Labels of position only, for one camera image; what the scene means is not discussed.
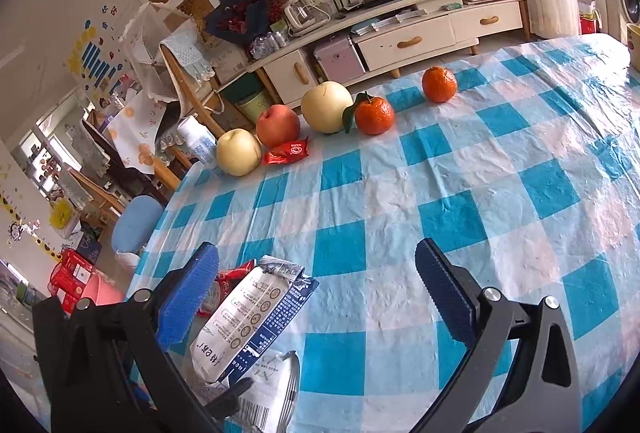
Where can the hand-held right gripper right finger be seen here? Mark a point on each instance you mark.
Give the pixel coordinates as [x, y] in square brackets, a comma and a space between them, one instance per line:
[447, 298]

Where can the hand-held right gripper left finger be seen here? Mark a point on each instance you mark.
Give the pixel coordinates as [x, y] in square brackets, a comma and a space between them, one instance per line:
[192, 293]

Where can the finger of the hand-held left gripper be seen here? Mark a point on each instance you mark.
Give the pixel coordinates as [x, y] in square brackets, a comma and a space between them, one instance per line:
[50, 333]
[225, 400]

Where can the red white wrapper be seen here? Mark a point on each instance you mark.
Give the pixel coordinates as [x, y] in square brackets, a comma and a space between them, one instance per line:
[227, 280]

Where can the silver foil wrapper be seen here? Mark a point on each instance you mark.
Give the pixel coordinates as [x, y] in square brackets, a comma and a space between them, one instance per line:
[272, 383]

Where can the blue white carton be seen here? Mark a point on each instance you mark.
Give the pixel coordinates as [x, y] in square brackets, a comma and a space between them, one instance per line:
[260, 318]

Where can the red plastic crates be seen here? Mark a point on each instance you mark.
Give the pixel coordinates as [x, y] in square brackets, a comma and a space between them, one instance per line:
[70, 275]

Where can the blue padded stool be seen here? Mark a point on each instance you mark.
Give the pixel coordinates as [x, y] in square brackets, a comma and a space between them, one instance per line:
[135, 223]

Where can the dark blue crate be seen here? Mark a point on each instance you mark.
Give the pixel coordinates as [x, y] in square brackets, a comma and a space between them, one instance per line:
[90, 248]

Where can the blue white checked tablecloth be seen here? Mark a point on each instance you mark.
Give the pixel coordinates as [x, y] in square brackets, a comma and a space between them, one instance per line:
[450, 188]

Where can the yellow plastic bag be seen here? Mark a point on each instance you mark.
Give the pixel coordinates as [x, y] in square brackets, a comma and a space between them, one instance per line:
[61, 214]

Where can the small pale pear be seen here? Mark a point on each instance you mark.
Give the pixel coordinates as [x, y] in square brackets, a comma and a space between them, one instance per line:
[239, 153]

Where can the white bottle with blue label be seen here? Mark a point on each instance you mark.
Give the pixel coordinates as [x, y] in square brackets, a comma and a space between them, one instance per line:
[197, 140]

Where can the small red snack wrapper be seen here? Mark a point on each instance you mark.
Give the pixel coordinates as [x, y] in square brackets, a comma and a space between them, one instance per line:
[286, 152]

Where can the orange flower print tablecloth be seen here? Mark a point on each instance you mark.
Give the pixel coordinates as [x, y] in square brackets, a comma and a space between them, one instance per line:
[137, 128]

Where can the red apple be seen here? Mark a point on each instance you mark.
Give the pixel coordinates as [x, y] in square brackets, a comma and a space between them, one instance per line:
[277, 125]

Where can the light wooden chair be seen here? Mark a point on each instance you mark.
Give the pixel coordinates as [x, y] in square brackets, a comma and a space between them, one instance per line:
[192, 98]

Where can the mandarin with green leaf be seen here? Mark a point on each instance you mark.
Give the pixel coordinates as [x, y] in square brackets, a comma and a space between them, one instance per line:
[375, 115]

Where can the green waste bin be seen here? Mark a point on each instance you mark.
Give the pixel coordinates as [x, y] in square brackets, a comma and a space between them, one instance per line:
[252, 105]

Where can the leafless mandarin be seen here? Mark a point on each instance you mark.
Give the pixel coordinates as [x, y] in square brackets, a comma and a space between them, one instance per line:
[439, 84]

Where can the large pale pear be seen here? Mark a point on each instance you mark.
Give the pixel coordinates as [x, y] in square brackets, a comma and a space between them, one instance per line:
[326, 107]

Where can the beige printed sack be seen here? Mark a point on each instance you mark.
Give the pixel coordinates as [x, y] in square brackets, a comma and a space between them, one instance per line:
[229, 60]

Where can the white lace chair cloth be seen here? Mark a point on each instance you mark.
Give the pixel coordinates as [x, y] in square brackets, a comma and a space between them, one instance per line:
[187, 50]

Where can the cream TV cabinet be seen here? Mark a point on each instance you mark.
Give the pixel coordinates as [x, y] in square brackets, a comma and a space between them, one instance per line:
[400, 45]

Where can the pink storage box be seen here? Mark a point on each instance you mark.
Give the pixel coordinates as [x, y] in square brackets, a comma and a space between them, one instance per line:
[340, 60]

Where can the dark wrapped flower bouquet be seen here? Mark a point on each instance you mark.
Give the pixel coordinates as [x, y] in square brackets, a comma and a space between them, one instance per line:
[240, 15]

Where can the white small appliance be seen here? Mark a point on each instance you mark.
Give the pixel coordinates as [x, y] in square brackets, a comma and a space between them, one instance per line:
[301, 17]

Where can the red paper bag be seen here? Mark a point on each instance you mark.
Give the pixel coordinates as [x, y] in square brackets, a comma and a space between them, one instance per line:
[590, 23]

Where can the yellow cup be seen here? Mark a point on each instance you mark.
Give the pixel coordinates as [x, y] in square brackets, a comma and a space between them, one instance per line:
[634, 40]

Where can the blue paper wall decoration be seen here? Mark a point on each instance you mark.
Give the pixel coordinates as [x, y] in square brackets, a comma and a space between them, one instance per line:
[100, 58]

